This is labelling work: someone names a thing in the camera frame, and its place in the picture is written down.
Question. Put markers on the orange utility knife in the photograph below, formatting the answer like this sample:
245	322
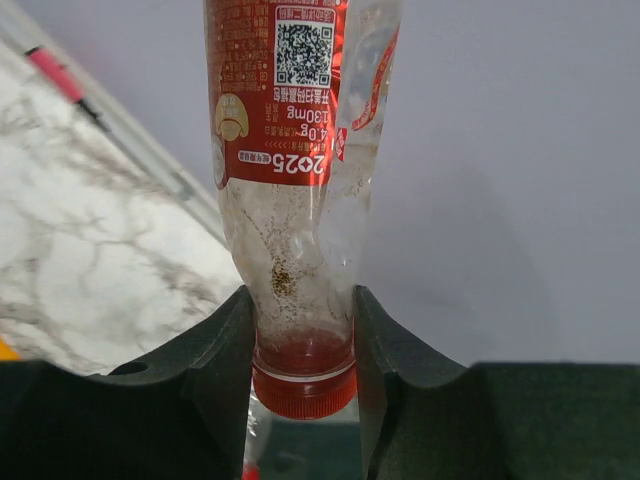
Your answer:
7	353

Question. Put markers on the red marker pen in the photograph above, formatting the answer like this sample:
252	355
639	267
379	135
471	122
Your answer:
66	83

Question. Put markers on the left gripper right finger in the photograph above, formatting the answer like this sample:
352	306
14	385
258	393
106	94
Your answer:
424	416

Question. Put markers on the crushed bottle red cap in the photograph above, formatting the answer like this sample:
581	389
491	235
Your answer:
297	97

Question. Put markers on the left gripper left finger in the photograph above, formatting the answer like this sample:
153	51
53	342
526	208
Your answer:
177	412

